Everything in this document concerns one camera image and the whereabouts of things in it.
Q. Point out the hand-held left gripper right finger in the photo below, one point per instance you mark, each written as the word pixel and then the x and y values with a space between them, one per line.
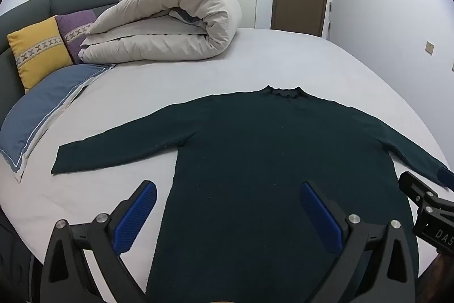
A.
pixel 319 217

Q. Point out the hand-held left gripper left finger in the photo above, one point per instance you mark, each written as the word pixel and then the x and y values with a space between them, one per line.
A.
pixel 136 214

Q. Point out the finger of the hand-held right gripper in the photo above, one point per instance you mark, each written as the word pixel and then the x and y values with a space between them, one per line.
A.
pixel 447 178
pixel 415 187

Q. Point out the dark green sweater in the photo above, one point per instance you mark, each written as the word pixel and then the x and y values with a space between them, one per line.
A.
pixel 266 146

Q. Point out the blue pillow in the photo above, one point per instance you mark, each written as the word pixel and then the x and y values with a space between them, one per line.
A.
pixel 39 107

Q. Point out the bed with white sheet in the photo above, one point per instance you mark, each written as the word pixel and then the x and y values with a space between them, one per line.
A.
pixel 212 75

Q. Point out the thin stick beside door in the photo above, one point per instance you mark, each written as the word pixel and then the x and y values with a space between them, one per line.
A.
pixel 330 20

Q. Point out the rolled beige duvet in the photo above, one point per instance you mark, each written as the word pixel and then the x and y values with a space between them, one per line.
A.
pixel 159 26

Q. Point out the yellow patterned cushion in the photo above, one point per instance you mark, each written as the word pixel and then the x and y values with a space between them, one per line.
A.
pixel 39 51

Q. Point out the purple patterned cushion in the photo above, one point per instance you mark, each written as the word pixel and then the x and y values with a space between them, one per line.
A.
pixel 76 28

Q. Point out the grey upholstered headboard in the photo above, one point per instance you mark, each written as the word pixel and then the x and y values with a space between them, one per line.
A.
pixel 24 8

